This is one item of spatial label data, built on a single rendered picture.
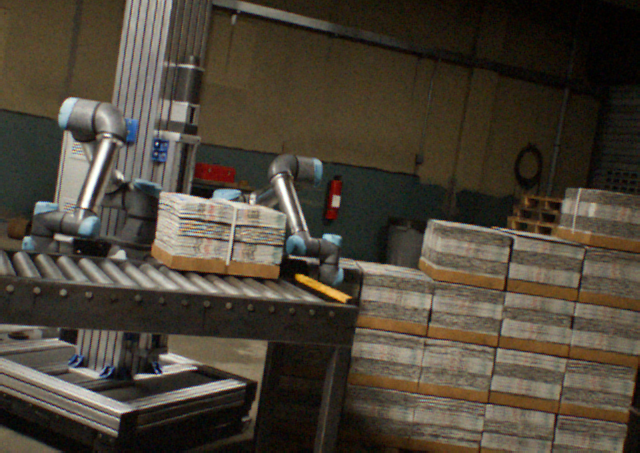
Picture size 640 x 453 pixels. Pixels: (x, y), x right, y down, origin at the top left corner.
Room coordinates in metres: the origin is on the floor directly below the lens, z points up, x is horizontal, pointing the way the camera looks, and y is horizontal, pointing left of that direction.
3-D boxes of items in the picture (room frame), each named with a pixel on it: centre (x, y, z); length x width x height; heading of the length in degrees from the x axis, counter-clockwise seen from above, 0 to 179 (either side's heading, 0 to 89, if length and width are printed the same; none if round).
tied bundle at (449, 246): (3.56, -0.62, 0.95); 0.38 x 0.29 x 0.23; 3
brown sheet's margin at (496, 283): (3.55, -0.62, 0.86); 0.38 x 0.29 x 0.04; 3
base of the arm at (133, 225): (3.23, 0.67, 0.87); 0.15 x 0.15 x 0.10
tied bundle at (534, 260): (3.57, -0.91, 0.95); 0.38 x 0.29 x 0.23; 5
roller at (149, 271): (2.58, 0.45, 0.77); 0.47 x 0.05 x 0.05; 24
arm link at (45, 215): (2.78, 0.87, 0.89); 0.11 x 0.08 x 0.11; 79
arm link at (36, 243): (2.78, 0.89, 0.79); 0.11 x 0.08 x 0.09; 115
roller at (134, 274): (2.55, 0.51, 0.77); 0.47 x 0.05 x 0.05; 24
